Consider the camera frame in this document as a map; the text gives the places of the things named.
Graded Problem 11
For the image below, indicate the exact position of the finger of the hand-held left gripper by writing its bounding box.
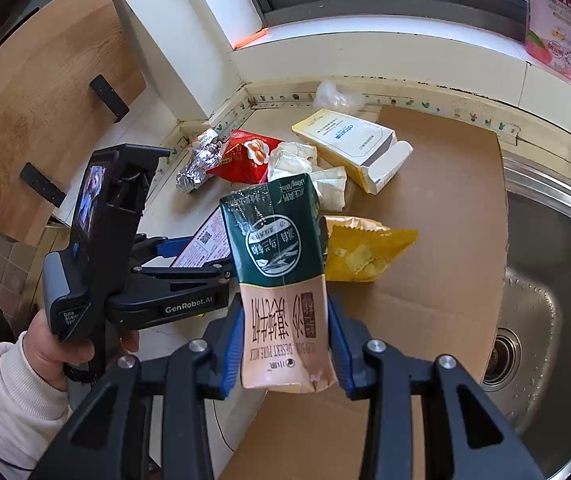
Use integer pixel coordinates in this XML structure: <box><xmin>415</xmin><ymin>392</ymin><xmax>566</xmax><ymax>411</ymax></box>
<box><xmin>134</xmin><ymin>232</ymin><xmax>197</xmax><ymax>262</ymax></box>
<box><xmin>132</xmin><ymin>259</ymin><xmax>237</xmax><ymax>292</ymax></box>

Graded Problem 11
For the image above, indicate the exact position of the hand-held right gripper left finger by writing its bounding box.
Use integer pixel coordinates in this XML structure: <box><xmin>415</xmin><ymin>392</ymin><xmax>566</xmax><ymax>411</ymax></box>
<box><xmin>30</xmin><ymin>305</ymin><xmax>246</xmax><ymax>480</ymax></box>

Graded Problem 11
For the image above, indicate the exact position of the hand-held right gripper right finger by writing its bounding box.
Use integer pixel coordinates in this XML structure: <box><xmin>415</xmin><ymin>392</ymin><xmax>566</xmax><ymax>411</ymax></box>
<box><xmin>328</xmin><ymin>292</ymin><xmax>546</xmax><ymax>480</ymax></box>

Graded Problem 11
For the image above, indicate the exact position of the white labelled paper box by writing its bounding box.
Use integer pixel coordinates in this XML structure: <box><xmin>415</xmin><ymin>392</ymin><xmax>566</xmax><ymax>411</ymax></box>
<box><xmin>172</xmin><ymin>207</ymin><xmax>233</xmax><ymax>268</ymax></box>

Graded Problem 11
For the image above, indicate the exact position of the green and beige milk carton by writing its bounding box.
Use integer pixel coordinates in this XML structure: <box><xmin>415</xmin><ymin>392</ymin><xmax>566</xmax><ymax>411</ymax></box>
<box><xmin>219</xmin><ymin>175</ymin><xmax>340</xmax><ymax>393</ymax></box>

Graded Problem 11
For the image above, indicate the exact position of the red snack packet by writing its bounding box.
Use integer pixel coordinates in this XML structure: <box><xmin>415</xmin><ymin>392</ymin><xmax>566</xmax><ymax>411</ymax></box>
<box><xmin>206</xmin><ymin>129</ymin><xmax>286</xmax><ymax>185</ymax></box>

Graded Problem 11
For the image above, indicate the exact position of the yellow white paper box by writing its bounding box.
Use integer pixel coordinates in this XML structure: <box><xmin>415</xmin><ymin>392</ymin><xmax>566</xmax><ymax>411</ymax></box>
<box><xmin>291</xmin><ymin>108</ymin><xmax>413</xmax><ymax>196</ymax></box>

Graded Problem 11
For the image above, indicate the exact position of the person's left forearm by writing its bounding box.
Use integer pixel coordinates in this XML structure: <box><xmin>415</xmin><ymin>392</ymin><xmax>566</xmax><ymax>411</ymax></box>
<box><xmin>0</xmin><ymin>332</ymin><xmax>73</xmax><ymax>473</ymax></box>

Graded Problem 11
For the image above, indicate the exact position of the person's left hand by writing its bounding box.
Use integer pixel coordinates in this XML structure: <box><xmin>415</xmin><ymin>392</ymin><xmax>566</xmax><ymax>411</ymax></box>
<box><xmin>22</xmin><ymin>307</ymin><xmax>141</xmax><ymax>392</ymax></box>

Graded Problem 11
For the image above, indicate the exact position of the crumpled silver foil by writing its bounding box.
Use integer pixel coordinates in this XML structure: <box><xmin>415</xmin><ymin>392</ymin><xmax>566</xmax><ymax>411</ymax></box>
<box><xmin>175</xmin><ymin>129</ymin><xmax>223</xmax><ymax>194</ymax></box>

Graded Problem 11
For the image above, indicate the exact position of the yellow snack packet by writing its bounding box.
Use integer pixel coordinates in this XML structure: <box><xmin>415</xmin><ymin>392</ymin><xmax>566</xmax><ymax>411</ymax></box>
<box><xmin>323</xmin><ymin>215</ymin><xmax>419</xmax><ymax>283</ymax></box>

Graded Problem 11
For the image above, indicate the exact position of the crumpled white paper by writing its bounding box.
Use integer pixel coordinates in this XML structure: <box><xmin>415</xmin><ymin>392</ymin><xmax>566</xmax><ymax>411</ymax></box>
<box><xmin>266</xmin><ymin>141</ymin><xmax>349</xmax><ymax>212</ymax></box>

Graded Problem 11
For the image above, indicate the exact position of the wooden cutting board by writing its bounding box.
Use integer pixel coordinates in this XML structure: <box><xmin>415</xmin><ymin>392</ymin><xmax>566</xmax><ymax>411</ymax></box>
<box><xmin>0</xmin><ymin>0</ymin><xmax>147</xmax><ymax>246</ymax></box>

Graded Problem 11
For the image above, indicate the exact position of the brown cardboard sheet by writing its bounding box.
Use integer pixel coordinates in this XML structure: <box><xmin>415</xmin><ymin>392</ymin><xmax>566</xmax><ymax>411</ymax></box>
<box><xmin>218</xmin><ymin>105</ymin><xmax>511</xmax><ymax>480</ymax></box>

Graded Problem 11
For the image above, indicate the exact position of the stainless steel sink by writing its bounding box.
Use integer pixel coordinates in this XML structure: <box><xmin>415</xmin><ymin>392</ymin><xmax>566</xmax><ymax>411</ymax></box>
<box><xmin>480</xmin><ymin>157</ymin><xmax>571</xmax><ymax>480</ymax></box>

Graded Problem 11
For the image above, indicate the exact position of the clear plastic bag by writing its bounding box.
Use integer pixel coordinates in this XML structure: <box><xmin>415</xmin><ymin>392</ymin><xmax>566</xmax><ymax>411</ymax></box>
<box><xmin>314</xmin><ymin>80</ymin><xmax>366</xmax><ymax>116</ymax></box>

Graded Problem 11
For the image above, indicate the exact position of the pink soap pump bottle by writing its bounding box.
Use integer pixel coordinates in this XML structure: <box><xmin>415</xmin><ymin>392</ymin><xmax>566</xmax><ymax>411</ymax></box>
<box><xmin>524</xmin><ymin>0</ymin><xmax>571</xmax><ymax>83</ymax></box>

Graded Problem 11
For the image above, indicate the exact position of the black metal board bracket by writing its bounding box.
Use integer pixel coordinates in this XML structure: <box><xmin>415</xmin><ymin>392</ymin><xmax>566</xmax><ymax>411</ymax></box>
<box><xmin>89</xmin><ymin>75</ymin><xmax>131</xmax><ymax>122</ymax></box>
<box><xmin>19</xmin><ymin>162</ymin><xmax>68</xmax><ymax>208</ymax></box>

